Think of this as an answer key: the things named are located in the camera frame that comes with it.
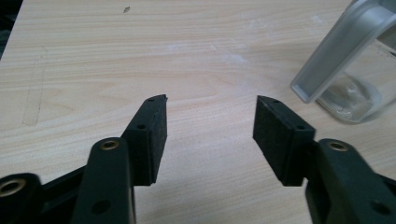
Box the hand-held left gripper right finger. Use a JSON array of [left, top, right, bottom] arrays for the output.
[[252, 94, 396, 224]]

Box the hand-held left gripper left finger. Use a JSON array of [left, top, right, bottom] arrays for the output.
[[69, 93, 168, 224]]

